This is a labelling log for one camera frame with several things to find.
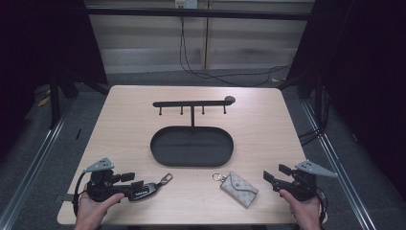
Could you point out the black key rack with tray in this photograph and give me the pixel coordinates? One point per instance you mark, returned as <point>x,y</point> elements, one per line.
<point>191,147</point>

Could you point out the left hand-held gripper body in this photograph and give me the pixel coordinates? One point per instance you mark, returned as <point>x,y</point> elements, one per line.
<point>105,188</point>

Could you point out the yellow tape scrap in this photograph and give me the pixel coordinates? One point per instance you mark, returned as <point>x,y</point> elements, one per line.
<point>43,101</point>

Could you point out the metal floor rail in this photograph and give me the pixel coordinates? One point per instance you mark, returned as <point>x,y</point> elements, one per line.
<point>35,166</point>
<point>338,166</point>

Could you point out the white wall socket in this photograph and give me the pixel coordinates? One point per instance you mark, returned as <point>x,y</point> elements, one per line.
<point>186,4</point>

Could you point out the person's left hand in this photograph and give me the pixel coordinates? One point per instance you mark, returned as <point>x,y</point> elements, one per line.
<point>91,214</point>

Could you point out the person's right hand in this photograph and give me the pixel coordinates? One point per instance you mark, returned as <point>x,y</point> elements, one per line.
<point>306,214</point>

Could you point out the dark curtain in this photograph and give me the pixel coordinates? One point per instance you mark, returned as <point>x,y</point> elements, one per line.
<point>38,41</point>
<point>367,64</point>

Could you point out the grey tape strip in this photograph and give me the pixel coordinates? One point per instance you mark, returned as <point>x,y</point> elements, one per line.
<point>65,197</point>

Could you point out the black horizontal frame bar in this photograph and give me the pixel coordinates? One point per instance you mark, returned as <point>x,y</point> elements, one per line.
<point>191,13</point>

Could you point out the small black floor object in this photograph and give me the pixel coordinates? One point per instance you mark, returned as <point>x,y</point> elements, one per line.
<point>78,134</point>

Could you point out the black metal stand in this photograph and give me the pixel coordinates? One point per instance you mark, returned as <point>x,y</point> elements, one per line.
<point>54,105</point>

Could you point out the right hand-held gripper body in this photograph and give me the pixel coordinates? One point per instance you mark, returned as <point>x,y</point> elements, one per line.
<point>301,188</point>

